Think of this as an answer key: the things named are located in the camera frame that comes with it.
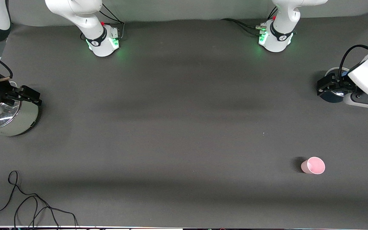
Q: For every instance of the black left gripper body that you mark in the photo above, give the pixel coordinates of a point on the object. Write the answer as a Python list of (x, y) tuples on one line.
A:
[(339, 84)]

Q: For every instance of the pink plastic cup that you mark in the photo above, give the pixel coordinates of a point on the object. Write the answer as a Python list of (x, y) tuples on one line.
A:
[(313, 166)]

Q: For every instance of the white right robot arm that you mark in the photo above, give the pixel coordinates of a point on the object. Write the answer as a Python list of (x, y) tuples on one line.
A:
[(85, 19)]

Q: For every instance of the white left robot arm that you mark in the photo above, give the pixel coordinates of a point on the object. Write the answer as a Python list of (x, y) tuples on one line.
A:
[(283, 19)]

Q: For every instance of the dark blue saucepan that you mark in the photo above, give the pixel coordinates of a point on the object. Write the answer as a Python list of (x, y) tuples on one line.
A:
[(329, 98)]

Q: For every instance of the pale green cooking pot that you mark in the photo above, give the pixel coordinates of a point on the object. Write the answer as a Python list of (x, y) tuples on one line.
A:
[(24, 121)]

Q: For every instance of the glass pot lid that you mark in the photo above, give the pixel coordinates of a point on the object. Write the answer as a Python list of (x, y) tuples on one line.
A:
[(5, 118)]

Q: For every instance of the dark grey table cloth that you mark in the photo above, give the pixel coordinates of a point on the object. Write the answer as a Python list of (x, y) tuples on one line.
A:
[(184, 143)]

